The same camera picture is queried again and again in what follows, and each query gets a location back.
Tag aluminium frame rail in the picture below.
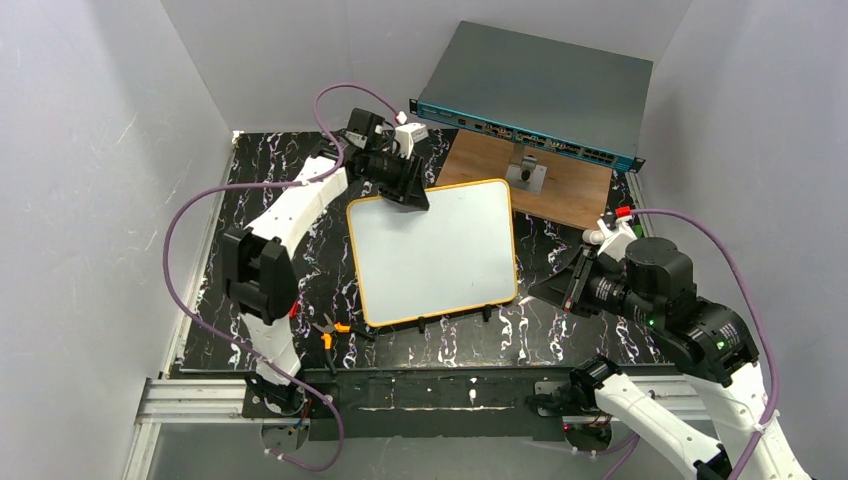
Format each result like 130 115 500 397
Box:
124 380 678 479

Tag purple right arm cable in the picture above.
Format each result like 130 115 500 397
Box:
599 208 782 480

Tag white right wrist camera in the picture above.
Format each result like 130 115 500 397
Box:
597 207 637 261

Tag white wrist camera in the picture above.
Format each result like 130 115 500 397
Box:
394 115 428 159
597 207 637 261

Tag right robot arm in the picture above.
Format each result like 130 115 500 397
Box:
529 238 806 479

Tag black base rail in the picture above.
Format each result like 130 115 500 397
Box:
238 365 631 444

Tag grey network switch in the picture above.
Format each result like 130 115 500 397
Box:
409 21 653 173

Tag orange handled pliers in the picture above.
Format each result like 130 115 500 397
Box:
310 314 376 376

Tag metal bracket on board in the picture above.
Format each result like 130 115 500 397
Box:
505 143 547 194

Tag orange framed whiteboard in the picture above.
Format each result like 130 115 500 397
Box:
346 179 518 328

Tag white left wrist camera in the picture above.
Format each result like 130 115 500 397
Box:
394 115 428 159

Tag white and green pipe fitting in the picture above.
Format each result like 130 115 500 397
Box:
582 224 639 246

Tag wooden board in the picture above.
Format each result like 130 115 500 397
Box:
437 130 612 229

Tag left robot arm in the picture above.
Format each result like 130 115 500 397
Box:
220 108 429 387

